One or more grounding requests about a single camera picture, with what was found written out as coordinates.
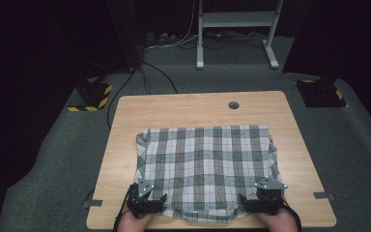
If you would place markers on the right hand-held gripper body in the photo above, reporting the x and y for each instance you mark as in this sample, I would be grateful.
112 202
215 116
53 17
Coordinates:
270 199

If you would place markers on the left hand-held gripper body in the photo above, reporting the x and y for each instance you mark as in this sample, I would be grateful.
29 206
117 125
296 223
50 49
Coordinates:
138 201

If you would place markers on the plaid button-up shirt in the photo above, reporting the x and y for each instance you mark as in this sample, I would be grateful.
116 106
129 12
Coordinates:
206 161

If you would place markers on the grey tape strip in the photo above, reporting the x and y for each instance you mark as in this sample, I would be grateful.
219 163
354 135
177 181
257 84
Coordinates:
93 203
323 195

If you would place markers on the round grey table grommet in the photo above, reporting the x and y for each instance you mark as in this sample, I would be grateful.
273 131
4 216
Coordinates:
234 105

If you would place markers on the black box with yellow stripes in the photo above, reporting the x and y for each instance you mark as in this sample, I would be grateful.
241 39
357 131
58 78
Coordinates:
319 95
91 93

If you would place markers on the power strip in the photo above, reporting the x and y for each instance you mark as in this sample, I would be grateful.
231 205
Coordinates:
161 37

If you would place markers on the white metal stand frame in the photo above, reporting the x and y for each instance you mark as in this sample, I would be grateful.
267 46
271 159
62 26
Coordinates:
238 19

